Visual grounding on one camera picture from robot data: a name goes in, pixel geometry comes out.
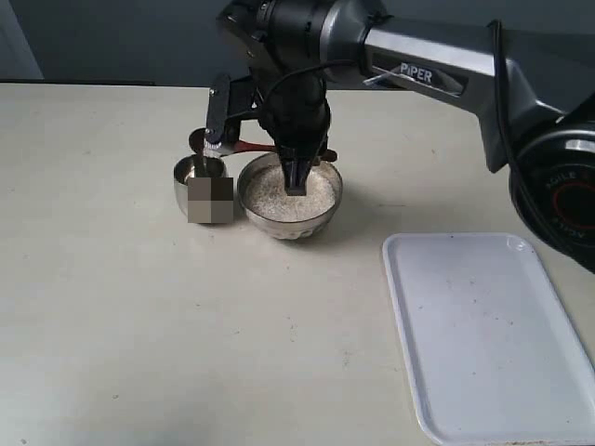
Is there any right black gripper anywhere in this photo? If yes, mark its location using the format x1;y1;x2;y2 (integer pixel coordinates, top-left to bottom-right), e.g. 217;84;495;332
234;73;331;195

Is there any dark red wooden spoon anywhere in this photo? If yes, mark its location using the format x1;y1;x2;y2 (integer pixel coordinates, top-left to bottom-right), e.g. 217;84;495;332
188;128;339;164

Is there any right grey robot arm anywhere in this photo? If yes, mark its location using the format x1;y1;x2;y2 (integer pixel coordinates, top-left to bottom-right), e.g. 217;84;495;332
205;1;594;269

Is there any white rice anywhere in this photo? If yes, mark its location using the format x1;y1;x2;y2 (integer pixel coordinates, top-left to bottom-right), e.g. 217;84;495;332
245;166;336;222

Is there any steel bowl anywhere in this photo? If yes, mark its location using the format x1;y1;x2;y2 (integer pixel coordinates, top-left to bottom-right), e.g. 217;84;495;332
237;153;343;241

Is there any steel cup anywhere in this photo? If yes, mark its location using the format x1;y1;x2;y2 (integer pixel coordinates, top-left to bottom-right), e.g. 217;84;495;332
173;154;234;225

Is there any white plastic tray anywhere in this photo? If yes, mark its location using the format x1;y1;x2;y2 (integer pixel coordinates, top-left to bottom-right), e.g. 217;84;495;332
382;232;594;445

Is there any black cable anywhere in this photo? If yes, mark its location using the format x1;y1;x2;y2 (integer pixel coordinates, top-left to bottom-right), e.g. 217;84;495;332
258;18;540;219

